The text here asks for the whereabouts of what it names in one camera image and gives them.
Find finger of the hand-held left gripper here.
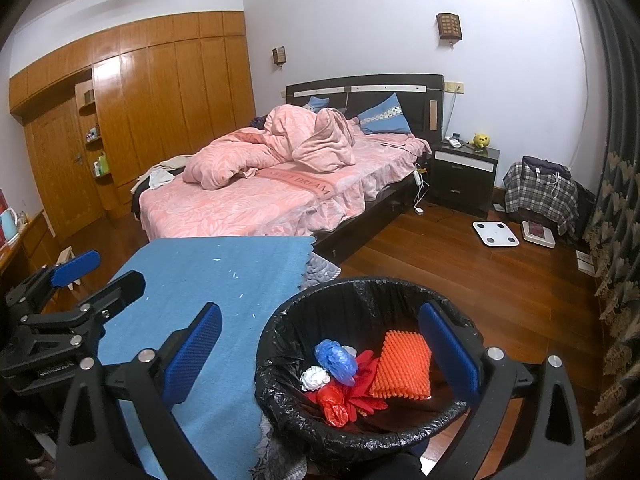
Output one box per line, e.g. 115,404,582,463
25,270,146,348
5,250,101,318

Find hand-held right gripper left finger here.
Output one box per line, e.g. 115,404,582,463
56,302,223,480

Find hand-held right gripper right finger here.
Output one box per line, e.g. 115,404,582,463
417,301,588,480

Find orange foam net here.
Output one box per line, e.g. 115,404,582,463
369,330,433,401

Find black-bagged trash bin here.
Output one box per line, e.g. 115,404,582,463
254,276,483,466

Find blue plastic bag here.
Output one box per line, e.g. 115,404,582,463
315,339,358,386

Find red plastic bag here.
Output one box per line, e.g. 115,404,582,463
316,382,351,428

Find small wooden stool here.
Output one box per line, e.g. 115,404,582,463
55,246,86,291

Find low wooden cabinet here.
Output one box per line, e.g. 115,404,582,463
0,210,56,301

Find light blue kettle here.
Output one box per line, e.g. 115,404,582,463
0,208,21,243

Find blue table cloth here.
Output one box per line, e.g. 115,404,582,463
97,237,316,480

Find pile of clothes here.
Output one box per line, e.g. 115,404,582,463
131,156,188,193

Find white bathroom scale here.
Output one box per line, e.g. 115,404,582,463
472,220,521,247

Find grey quilted cover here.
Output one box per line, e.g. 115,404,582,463
299,252,341,291

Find red and white scale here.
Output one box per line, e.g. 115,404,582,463
520,220,557,249

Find dark wooden bed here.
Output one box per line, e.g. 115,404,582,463
131,74,445,266

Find dark nightstand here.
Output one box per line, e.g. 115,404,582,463
430,142,502,213

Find white power strip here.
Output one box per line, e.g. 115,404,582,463
412,170,426,214

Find plaid cloth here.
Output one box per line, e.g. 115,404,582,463
502,156,581,236

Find wooden wardrobe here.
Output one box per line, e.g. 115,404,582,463
9,11,256,241

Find pink duvet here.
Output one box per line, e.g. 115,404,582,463
182,105,357,191

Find dark patterned curtain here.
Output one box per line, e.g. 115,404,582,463
570,0,640,461

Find large blue pillow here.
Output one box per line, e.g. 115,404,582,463
356,92,412,136

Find large wooden wall lamp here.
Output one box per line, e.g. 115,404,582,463
436,12,463,46

